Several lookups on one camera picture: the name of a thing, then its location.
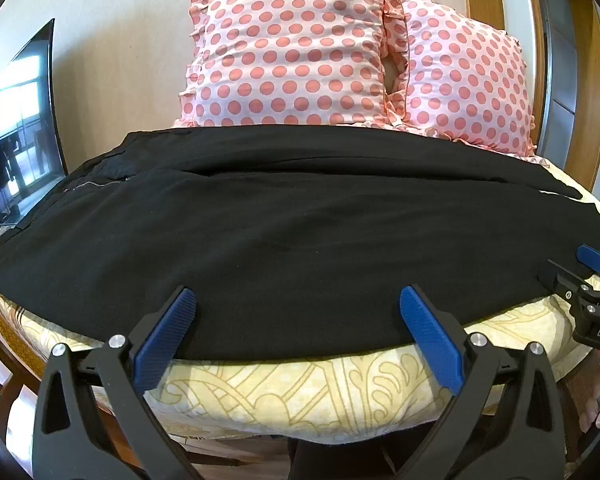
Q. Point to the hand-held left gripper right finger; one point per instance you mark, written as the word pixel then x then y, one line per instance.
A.
pixel 432 342

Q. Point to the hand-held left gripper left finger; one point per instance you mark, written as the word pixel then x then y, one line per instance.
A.
pixel 164 342

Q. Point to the person's right hand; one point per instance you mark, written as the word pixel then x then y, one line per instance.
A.
pixel 597 410

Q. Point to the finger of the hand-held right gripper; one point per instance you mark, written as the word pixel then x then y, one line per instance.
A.
pixel 595 259
pixel 569 280

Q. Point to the small pink polka dot pillow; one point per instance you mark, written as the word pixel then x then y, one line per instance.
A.
pixel 462 80

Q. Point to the wooden bed frame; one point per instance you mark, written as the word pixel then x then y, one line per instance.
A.
pixel 15 385

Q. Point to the black pants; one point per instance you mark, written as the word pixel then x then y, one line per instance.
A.
pixel 290 245

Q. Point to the large pink polka dot pillow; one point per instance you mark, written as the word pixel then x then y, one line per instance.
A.
pixel 287 55

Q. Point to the flat screen television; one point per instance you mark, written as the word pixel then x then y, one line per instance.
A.
pixel 17 135

